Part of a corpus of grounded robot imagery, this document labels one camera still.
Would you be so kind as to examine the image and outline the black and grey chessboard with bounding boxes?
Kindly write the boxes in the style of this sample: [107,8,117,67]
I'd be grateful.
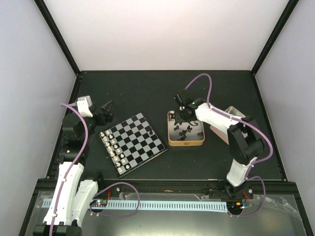
[104,113,168,178]

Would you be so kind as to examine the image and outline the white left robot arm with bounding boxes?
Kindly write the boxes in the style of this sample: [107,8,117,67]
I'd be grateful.
[32,96,114,236]

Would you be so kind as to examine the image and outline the white chess piece row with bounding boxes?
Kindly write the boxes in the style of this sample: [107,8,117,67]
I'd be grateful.
[99,130,131,176]

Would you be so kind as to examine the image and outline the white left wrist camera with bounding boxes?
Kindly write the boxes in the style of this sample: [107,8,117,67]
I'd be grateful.
[76,95,93,118]

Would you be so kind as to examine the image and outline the black pieces in tin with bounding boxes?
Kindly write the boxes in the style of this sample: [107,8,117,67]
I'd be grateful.
[168,120,205,141]

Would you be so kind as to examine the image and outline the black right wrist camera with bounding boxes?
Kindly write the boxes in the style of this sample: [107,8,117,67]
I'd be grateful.
[174,89,194,107]

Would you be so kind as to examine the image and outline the gold metal tin base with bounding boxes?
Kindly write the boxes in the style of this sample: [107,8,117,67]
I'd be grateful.
[167,111,205,147]

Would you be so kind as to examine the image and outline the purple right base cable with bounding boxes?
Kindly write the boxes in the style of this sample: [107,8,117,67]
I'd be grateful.
[227,176,266,218]

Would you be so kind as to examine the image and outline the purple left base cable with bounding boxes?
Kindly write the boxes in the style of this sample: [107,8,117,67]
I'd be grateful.
[89,181,141,218]

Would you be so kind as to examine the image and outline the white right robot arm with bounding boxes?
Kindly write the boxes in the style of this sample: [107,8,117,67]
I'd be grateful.
[174,95,266,198]

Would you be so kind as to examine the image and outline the light blue cable duct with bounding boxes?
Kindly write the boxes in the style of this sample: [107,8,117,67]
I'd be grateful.
[42,198,227,213]

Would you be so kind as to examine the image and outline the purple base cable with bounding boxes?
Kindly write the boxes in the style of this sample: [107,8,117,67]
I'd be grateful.
[227,176,266,218]
[89,181,141,218]

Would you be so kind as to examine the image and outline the silver tin lid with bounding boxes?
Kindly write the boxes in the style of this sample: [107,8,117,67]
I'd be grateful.
[210,106,246,144]

